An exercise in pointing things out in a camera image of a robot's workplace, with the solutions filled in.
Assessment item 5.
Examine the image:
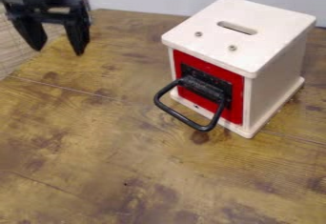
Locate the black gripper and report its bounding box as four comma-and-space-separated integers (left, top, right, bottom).
0, 0, 91, 55

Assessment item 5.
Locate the black metal drawer handle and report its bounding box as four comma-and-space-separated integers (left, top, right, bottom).
154, 63, 233, 132

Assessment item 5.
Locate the red drawer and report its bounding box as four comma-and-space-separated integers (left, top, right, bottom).
174, 50, 245, 125

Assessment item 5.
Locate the white wooden box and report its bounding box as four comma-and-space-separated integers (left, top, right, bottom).
161, 0, 316, 138

